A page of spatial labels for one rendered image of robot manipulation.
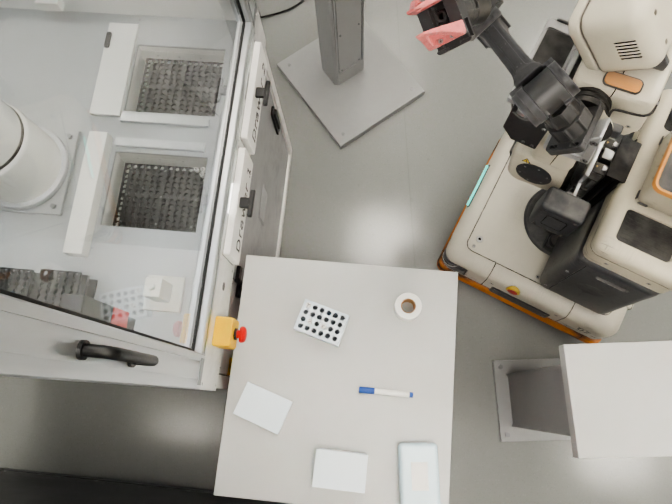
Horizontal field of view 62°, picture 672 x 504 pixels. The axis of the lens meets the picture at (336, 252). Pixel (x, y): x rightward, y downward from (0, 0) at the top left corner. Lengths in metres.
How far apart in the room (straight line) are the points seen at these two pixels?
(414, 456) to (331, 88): 1.67
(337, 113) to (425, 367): 1.36
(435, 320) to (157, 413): 1.27
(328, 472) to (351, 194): 1.30
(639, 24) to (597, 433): 0.95
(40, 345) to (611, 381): 1.32
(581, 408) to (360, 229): 1.18
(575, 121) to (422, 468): 0.86
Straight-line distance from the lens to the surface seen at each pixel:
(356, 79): 2.60
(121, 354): 0.80
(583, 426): 1.59
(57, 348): 0.76
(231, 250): 1.42
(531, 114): 1.16
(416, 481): 1.47
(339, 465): 1.45
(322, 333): 1.50
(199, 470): 2.35
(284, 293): 1.53
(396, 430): 1.50
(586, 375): 1.60
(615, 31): 1.22
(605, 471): 2.44
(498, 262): 2.09
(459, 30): 0.91
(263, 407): 1.50
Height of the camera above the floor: 2.25
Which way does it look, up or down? 75 degrees down
